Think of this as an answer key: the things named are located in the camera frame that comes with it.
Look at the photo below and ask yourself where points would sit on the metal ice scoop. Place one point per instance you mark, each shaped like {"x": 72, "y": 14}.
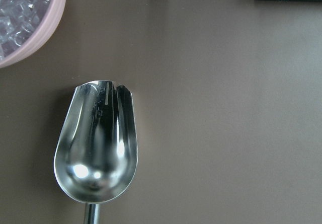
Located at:
{"x": 97, "y": 152}

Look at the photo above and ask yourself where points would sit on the pink bowl with ice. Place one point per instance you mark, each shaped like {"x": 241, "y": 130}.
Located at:
{"x": 26, "y": 25}

